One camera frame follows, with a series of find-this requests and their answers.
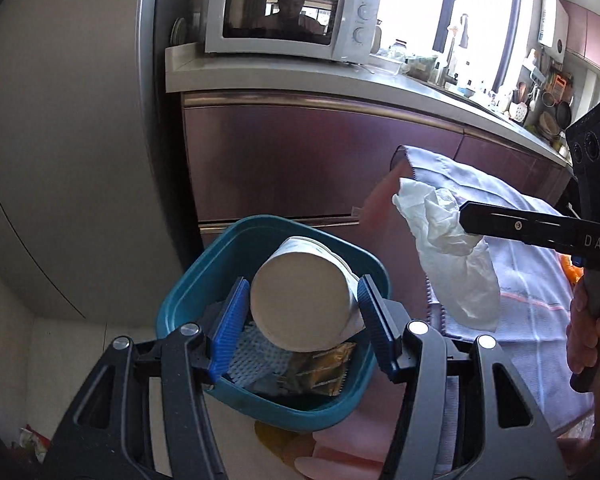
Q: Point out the white foam net sleeve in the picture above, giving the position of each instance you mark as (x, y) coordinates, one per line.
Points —
(257, 364)

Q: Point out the black hanging frying pan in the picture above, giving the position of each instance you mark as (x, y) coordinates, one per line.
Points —
(563, 114)

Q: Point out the grey plaid tablecloth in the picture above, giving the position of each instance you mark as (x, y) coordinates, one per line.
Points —
(535, 293)

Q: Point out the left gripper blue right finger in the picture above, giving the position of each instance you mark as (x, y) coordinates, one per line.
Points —
(384, 320)

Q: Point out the pink upper wall cabinet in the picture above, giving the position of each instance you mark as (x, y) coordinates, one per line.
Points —
(583, 37)

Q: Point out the white tissue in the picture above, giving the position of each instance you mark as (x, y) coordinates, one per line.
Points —
(457, 264)

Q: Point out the white microwave oven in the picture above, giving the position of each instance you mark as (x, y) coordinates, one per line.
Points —
(339, 31)

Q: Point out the black tracking camera box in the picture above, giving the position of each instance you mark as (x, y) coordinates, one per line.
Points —
(583, 138)

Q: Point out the white paper cup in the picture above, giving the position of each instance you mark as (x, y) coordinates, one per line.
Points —
(304, 298)

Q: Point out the teal plastic trash bin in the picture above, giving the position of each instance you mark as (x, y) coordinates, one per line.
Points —
(240, 251)

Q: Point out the grey refrigerator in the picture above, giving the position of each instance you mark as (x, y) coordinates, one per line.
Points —
(96, 211)

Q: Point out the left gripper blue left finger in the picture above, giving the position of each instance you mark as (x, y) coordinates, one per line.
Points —
(226, 327)

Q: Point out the person's right hand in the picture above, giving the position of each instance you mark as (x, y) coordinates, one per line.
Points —
(583, 332)

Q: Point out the chrome kitchen faucet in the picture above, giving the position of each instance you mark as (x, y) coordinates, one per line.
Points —
(457, 50)

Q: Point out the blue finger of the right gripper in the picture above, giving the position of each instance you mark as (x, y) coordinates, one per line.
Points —
(529, 227)

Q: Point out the gold foil snack wrapper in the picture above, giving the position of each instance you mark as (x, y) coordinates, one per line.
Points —
(321, 372)

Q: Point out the white wall water heater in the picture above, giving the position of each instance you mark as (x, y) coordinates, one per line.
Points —
(553, 29)

